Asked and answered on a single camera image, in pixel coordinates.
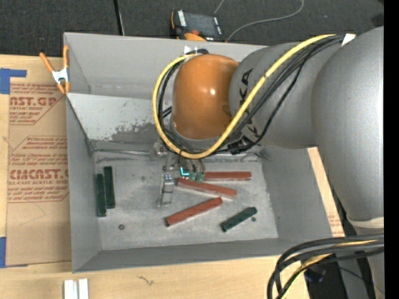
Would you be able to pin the red-brown flat block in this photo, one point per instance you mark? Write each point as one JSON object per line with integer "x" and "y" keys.
{"x": 229, "y": 176}
{"x": 209, "y": 188}
{"x": 193, "y": 212}

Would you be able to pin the grey metal bin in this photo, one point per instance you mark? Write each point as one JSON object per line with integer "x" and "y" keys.
{"x": 140, "y": 204}

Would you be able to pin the dark green flat block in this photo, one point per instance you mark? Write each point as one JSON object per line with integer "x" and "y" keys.
{"x": 109, "y": 187}
{"x": 238, "y": 219}
{"x": 101, "y": 198}

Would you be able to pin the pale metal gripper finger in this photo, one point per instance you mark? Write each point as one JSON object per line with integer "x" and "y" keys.
{"x": 169, "y": 187}
{"x": 162, "y": 195}

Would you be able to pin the brown cardboard board red print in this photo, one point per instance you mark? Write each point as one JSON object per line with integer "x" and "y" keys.
{"x": 37, "y": 223}

